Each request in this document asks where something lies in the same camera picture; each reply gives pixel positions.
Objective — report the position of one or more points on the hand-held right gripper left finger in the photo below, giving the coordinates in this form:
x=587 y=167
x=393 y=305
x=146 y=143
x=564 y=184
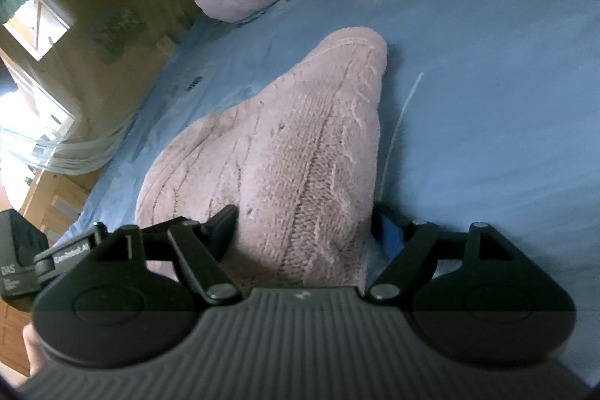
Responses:
x=225 y=224

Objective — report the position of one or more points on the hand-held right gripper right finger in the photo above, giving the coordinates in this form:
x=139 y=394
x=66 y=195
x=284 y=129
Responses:
x=386 y=231

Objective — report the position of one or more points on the pink knitted cardigan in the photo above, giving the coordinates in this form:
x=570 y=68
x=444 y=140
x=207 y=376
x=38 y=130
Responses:
x=290 y=147

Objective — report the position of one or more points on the person's left hand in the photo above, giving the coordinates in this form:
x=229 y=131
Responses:
x=33 y=351

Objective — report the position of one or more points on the wooden furniture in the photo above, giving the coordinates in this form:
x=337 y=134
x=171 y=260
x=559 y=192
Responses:
x=51 y=198

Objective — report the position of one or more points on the bundled white mosquito net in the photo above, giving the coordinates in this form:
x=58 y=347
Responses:
x=61 y=151

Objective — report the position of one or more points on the white thread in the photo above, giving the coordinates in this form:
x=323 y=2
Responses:
x=403 y=114

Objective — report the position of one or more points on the blue dandelion print bedsheet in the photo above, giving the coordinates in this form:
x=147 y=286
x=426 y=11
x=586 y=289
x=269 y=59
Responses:
x=492 y=100

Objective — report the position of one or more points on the sheer printed bed curtain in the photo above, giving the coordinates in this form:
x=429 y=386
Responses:
x=112 y=30

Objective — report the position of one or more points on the window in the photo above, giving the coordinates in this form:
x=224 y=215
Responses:
x=35 y=25

